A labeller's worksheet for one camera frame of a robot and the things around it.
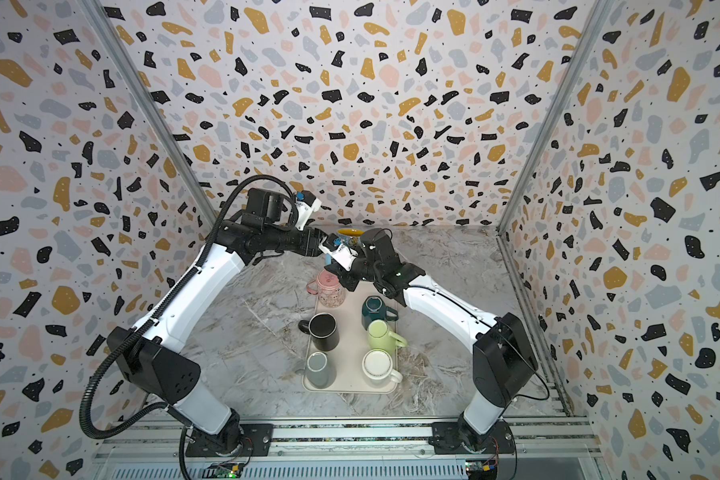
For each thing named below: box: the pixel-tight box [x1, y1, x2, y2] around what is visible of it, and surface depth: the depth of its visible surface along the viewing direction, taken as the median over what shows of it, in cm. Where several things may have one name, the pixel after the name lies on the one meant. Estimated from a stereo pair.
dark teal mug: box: [362, 295, 399, 330], surface depth 89 cm
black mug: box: [298, 312, 340, 351], surface depth 87 cm
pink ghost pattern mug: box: [306, 269, 346, 308], surface depth 94 cm
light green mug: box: [367, 319, 408, 358], surface depth 85 cm
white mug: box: [361, 348, 403, 385], surface depth 81 cm
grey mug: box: [294, 351, 337, 389], surface depth 80 cm
